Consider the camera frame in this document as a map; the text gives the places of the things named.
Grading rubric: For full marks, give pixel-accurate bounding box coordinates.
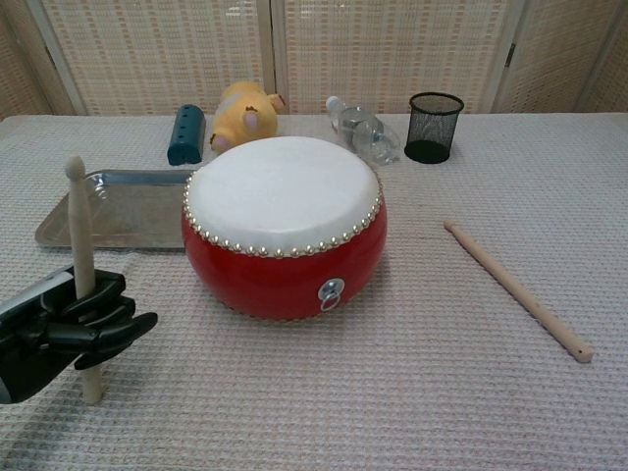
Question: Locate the white woven tablecloth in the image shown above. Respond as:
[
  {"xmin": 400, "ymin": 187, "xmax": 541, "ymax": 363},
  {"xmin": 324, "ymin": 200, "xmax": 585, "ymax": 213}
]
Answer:
[{"xmin": 0, "ymin": 112, "xmax": 628, "ymax": 471}]

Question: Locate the clear plastic water bottle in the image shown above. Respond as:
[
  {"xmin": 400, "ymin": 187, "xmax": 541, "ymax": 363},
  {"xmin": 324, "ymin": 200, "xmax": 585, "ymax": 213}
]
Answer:
[{"xmin": 326, "ymin": 95, "xmax": 402, "ymax": 167}]

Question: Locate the stainless steel tray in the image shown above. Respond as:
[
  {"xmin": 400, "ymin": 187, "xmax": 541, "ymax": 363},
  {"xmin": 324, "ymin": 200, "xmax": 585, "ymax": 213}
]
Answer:
[{"xmin": 33, "ymin": 169, "xmax": 200, "ymax": 252}]

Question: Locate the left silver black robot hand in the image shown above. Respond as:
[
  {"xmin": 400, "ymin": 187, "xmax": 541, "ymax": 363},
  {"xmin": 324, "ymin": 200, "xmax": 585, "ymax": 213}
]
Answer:
[{"xmin": 0, "ymin": 264, "xmax": 160, "ymax": 406}]

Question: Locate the wooden drumstick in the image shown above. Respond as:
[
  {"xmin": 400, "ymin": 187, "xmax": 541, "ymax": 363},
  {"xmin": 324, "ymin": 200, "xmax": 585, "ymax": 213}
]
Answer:
[
  {"xmin": 64, "ymin": 155, "xmax": 105, "ymax": 404},
  {"xmin": 443, "ymin": 219, "xmax": 595, "ymax": 364}
]

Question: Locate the teal block with holes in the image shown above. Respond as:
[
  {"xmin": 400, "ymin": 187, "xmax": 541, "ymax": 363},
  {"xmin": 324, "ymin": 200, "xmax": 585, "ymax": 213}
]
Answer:
[{"xmin": 166, "ymin": 102, "xmax": 207, "ymax": 167}]

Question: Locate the bamboo folding screen panel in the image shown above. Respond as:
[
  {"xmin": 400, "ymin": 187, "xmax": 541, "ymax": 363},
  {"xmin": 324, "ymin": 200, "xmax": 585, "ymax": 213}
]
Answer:
[
  {"xmin": 0, "ymin": 0, "xmax": 75, "ymax": 122},
  {"xmin": 41, "ymin": 0, "xmax": 281, "ymax": 117},
  {"xmin": 269, "ymin": 0, "xmax": 521, "ymax": 117},
  {"xmin": 578, "ymin": 0, "xmax": 628, "ymax": 115},
  {"xmin": 490, "ymin": 0, "xmax": 614, "ymax": 115}
]

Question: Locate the yellow plush toy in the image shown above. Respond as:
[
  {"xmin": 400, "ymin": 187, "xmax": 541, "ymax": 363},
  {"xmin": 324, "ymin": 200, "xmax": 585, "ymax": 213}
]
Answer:
[{"xmin": 209, "ymin": 80, "xmax": 288, "ymax": 152}]

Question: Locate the red drum white skin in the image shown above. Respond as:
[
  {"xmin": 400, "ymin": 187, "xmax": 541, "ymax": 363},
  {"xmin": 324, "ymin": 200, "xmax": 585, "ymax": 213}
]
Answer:
[{"xmin": 181, "ymin": 136, "xmax": 389, "ymax": 323}]

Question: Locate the black mesh pen cup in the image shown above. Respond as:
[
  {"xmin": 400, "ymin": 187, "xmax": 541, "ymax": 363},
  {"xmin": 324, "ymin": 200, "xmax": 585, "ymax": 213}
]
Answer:
[{"xmin": 403, "ymin": 91, "xmax": 465, "ymax": 165}]

